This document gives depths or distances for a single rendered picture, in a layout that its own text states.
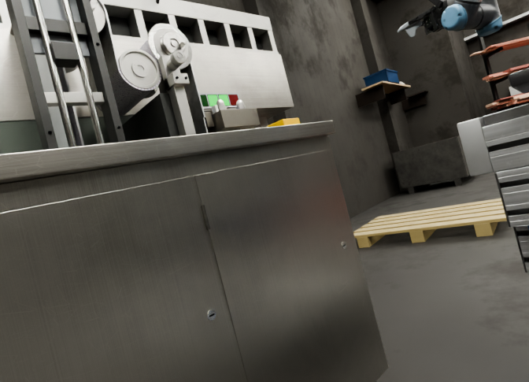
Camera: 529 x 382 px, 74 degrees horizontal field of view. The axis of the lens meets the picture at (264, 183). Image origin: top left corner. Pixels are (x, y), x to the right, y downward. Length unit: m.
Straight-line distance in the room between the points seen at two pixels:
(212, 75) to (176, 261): 1.12
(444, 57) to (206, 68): 7.14
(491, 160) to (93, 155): 0.66
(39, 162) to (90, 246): 0.16
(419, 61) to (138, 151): 8.10
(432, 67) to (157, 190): 8.00
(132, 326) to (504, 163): 0.68
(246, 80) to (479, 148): 1.34
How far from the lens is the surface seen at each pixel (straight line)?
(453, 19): 1.34
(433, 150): 6.37
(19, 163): 0.66
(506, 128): 0.66
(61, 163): 0.67
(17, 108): 1.35
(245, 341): 0.86
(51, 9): 1.01
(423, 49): 8.61
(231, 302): 0.83
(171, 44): 1.20
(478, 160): 0.66
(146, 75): 1.14
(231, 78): 1.77
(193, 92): 1.23
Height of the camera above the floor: 0.75
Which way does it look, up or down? 1 degrees up
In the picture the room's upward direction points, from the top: 15 degrees counter-clockwise
